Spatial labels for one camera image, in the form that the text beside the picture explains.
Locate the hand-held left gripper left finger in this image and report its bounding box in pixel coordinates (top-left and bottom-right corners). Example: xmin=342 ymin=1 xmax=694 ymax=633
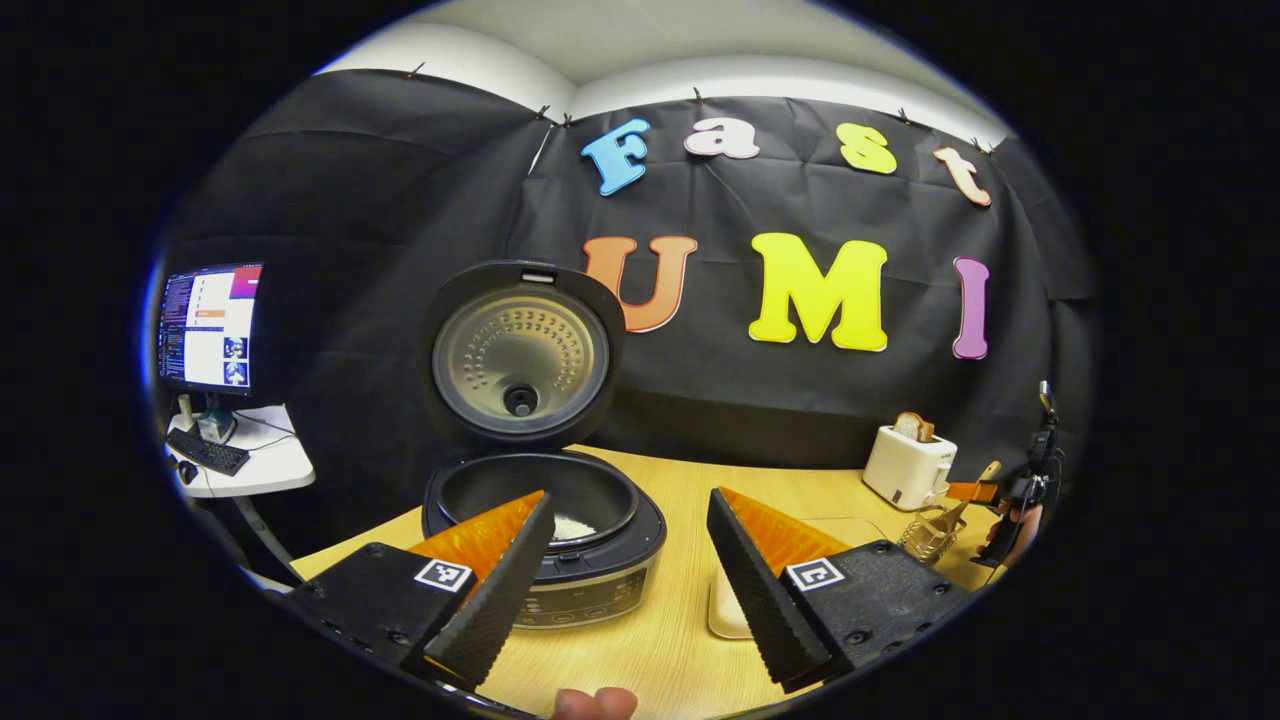
xmin=290 ymin=490 xmax=557 ymax=693

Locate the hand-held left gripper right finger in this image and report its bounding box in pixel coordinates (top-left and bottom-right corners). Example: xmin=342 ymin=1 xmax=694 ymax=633
xmin=706 ymin=487 xmax=971 ymax=694

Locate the black rice cooker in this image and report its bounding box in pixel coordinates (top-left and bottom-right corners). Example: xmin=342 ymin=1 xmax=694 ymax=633
xmin=420 ymin=260 xmax=668 ymax=631

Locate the clear plastic container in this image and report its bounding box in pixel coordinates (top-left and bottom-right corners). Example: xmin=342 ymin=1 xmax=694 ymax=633
xmin=707 ymin=515 xmax=873 ymax=641

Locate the white toaster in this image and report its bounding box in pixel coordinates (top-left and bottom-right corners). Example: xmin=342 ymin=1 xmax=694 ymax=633
xmin=863 ymin=425 xmax=958 ymax=511

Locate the black backdrop cloth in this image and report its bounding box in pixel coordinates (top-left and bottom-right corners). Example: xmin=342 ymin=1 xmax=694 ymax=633
xmin=150 ymin=68 xmax=1101 ymax=561

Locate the white side desk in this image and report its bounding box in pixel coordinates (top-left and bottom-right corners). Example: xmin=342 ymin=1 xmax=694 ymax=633
xmin=165 ymin=405 xmax=316 ymax=581

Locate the black keyboard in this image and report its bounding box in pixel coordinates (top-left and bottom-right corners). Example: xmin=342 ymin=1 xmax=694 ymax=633
xmin=165 ymin=428 xmax=251 ymax=477

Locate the computer monitor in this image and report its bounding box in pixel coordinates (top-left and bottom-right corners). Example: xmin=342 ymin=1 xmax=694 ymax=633
xmin=155 ymin=263 xmax=264 ymax=444

